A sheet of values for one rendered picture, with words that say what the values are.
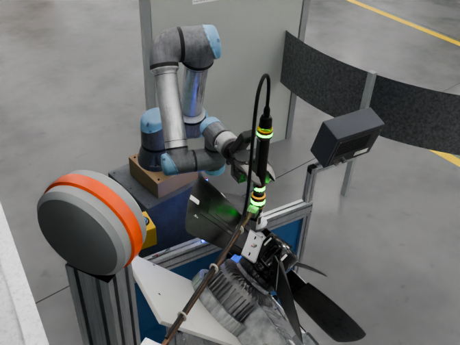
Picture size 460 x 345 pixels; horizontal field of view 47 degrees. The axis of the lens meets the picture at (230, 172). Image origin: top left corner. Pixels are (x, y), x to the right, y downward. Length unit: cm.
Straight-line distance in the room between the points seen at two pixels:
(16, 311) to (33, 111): 430
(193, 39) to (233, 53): 184
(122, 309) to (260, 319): 77
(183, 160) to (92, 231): 102
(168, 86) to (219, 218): 48
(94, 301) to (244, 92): 304
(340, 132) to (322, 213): 152
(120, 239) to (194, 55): 114
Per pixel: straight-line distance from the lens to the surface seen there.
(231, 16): 348
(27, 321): 48
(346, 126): 223
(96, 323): 93
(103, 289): 84
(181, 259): 217
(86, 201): 72
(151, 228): 193
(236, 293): 161
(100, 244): 75
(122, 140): 425
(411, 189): 404
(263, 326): 159
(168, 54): 175
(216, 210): 155
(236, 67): 366
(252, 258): 162
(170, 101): 174
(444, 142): 347
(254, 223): 162
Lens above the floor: 242
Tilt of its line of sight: 38 degrees down
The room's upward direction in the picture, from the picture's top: 3 degrees clockwise
